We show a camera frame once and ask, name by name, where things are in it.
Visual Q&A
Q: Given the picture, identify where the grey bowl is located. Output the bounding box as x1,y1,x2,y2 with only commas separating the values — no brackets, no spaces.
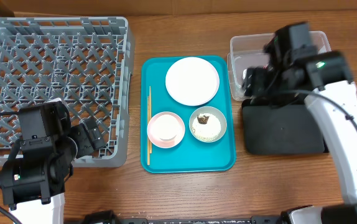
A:
189,106,228,143

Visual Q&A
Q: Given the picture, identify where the white rice heap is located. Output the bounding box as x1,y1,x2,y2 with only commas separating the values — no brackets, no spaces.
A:
192,113,221,142

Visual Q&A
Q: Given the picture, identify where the brown food scrap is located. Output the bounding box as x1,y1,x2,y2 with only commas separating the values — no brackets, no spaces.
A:
197,114,209,124

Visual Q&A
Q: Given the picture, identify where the white cup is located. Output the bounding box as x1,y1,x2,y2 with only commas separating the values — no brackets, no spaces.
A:
153,114,180,141

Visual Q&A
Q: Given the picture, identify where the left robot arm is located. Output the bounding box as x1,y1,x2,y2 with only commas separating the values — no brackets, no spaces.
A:
0,100,106,223

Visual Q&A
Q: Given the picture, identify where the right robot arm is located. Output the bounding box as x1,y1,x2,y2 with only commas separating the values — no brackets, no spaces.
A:
244,22,357,223

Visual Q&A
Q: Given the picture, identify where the grey dishwasher rack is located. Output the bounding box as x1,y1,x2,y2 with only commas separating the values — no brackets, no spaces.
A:
0,17,135,167

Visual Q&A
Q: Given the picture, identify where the clear plastic bin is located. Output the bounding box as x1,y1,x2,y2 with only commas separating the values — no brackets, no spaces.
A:
227,31,331,101

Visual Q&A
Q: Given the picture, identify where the black tray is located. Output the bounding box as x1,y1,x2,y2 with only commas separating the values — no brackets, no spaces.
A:
241,99,328,156

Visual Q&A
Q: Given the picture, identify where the large white plate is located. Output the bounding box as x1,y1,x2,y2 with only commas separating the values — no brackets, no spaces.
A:
165,57,220,106

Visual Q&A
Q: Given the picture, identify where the wooden chopstick left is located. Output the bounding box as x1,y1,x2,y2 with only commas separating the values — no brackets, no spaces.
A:
147,97,151,165

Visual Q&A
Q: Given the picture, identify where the wooden chopstick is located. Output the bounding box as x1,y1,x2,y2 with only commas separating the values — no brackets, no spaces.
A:
148,86,152,155
147,97,151,165

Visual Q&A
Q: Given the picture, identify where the wooden chopstick right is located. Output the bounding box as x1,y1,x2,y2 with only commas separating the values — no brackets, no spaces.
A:
148,86,152,155

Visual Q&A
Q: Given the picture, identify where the teal plastic tray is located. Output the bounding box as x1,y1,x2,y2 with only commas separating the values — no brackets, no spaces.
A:
140,55,236,174

